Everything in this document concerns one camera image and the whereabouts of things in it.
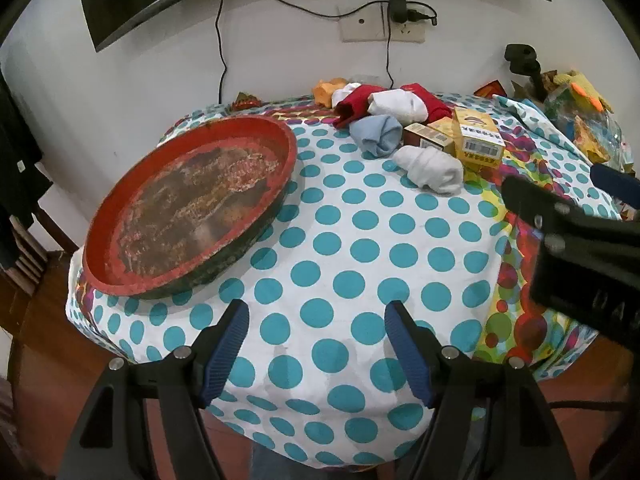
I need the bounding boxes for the yellow box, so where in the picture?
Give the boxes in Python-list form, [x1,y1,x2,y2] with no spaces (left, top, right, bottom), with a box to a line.
[425,117,457,157]
[452,108,506,167]

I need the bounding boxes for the grey-white sock roll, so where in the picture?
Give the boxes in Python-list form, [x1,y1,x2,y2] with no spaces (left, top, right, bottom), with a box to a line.
[392,145,466,195]

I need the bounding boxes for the large white sock roll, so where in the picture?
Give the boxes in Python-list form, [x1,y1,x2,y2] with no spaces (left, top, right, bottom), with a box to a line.
[367,88,429,124]

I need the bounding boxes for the white power socket plate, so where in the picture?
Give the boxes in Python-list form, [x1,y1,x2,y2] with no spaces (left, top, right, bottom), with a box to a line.
[388,7,426,44]

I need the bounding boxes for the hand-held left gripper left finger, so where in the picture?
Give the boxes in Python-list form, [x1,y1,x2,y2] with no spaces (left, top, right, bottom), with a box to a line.
[59,299,250,480]

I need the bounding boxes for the small beige box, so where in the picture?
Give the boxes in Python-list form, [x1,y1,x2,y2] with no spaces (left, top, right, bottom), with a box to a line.
[402,122,437,150]

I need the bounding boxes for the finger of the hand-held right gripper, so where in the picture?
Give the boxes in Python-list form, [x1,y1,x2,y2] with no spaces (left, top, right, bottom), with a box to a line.
[589,163,640,202]
[501,175,640,263]

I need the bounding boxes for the black television cable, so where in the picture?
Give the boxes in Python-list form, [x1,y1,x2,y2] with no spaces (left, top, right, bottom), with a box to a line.
[215,0,229,106]

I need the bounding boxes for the black floor cable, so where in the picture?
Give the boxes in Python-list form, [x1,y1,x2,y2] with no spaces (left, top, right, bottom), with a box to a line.
[545,397,640,412]

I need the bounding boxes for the dark hanging clothes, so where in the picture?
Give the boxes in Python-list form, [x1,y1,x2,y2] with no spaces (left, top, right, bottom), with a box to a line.
[0,72,52,272]

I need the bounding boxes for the wooden chair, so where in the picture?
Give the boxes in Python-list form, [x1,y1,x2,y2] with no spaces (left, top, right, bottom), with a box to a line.
[10,195,83,281]

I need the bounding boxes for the light blue sock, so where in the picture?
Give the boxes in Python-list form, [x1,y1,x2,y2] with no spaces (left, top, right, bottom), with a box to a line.
[349,114,404,159]

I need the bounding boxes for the small white sock roll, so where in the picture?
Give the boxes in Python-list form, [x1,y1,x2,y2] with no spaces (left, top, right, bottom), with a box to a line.
[332,82,362,104]

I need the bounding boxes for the polka dot tablecloth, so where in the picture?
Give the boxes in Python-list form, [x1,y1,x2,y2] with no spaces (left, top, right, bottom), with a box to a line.
[65,91,626,472]

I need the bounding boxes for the white antenna wall plate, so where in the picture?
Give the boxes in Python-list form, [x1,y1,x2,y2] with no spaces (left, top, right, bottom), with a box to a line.
[340,4,389,43]

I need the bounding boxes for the clear bag of toys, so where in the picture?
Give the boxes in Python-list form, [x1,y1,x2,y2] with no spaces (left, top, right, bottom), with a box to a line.
[542,69,640,173]

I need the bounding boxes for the round red tray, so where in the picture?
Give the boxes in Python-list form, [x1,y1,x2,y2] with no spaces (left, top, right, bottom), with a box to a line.
[81,115,298,301]

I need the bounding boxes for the red paper packet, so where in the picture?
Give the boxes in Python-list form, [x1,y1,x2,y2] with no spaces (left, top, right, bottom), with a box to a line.
[474,80,507,99]

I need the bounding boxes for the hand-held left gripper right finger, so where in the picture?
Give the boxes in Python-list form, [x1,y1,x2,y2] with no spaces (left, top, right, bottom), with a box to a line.
[384,299,580,480]

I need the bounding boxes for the red sock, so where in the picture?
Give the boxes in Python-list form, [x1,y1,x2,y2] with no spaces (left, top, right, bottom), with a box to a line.
[400,82,452,125]
[332,86,375,129]

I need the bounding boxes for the black adapter cable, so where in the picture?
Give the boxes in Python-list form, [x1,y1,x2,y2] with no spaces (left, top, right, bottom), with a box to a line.
[385,22,396,90]

